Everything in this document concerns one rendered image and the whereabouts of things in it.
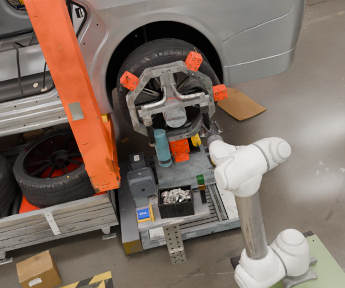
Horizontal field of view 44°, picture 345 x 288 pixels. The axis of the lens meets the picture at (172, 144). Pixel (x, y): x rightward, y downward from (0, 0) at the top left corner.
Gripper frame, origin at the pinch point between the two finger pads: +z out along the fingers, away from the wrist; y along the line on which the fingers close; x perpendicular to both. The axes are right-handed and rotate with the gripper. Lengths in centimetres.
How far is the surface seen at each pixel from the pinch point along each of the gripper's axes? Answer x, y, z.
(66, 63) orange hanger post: 58, -67, -6
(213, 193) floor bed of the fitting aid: -75, 0, 14
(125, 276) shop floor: -83, -71, -33
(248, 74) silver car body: -2, 40, 46
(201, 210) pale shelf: -38, -15, -34
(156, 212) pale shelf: -38, -41, -27
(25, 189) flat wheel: -38, -126, 23
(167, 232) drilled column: -51, -38, -33
